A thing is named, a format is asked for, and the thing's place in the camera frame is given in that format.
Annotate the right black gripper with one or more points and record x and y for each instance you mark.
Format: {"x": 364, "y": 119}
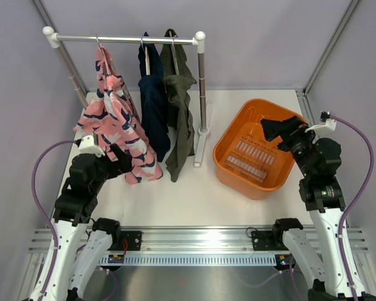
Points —
{"x": 289, "y": 130}

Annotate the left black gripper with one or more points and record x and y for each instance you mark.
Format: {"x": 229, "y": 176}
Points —
{"x": 121, "y": 165}

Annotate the pink patterned shorts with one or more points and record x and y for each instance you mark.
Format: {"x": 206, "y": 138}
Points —
{"x": 112, "y": 115}

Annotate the navy blue shorts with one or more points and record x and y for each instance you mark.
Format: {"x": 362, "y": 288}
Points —
{"x": 154, "y": 104}

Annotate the olive green shorts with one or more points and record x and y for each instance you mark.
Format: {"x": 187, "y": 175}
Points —
{"x": 180, "y": 117}

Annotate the pink hanger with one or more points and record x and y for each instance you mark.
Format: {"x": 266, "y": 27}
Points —
{"x": 104, "y": 56}

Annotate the grey hanger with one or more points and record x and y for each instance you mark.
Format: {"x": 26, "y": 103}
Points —
{"x": 173, "y": 51}

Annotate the beige hanger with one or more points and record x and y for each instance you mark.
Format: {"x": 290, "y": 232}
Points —
{"x": 147, "y": 58}

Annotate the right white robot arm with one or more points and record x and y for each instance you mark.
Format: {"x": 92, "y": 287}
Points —
{"x": 330, "y": 274}

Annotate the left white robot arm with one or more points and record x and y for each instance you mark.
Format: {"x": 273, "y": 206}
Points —
{"x": 68, "y": 266}

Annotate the orange plastic basket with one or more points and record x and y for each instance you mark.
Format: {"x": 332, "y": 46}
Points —
{"x": 244, "y": 160}

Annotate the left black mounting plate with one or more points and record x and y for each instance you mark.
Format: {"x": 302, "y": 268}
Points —
{"x": 127, "y": 240}

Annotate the black mounting plate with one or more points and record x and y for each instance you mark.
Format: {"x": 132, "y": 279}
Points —
{"x": 264, "y": 241}
{"x": 127, "y": 240}

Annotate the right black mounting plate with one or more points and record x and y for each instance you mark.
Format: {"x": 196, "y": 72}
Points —
{"x": 264, "y": 241}

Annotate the white and steel clothes rack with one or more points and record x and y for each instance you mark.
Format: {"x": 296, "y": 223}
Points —
{"x": 55, "y": 39}

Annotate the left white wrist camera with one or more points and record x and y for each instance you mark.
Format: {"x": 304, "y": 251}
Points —
{"x": 88, "y": 144}

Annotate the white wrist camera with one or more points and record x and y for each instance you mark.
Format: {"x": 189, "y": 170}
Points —
{"x": 326, "y": 126}
{"x": 88, "y": 144}

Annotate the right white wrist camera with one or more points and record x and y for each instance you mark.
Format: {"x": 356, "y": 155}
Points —
{"x": 326, "y": 126}

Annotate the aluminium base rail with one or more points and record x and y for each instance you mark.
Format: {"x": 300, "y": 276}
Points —
{"x": 207, "y": 240}

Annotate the white slotted cable duct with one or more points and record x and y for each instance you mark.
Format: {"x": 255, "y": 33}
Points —
{"x": 190, "y": 260}

